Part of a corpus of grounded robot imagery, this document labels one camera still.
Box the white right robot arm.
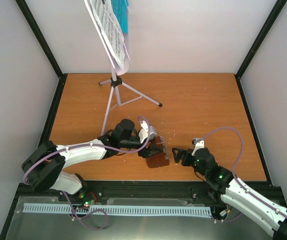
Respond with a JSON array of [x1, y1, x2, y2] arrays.
[[172, 148, 287, 240]]

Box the brown wooden metronome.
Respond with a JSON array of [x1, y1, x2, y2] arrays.
[[145, 136, 170, 169]]

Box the white sheet music pages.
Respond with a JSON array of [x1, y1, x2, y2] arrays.
[[84, 0, 130, 75]]

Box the light blue cable duct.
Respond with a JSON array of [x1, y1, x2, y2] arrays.
[[22, 203, 212, 218]]

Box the black aluminium frame rail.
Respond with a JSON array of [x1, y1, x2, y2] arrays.
[[15, 179, 284, 208]]

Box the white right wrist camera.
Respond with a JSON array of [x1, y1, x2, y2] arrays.
[[191, 138, 205, 156]]

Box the clear plastic metronome cover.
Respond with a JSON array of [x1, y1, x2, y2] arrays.
[[159, 136, 169, 160]]

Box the teal folder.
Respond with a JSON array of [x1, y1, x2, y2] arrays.
[[111, 0, 129, 34]]

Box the white tripod music stand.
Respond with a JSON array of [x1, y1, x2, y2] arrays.
[[98, 60, 163, 135]]

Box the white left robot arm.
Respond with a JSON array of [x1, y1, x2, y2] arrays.
[[21, 119, 163, 202]]

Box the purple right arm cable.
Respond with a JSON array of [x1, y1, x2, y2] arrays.
[[200, 126, 287, 233]]

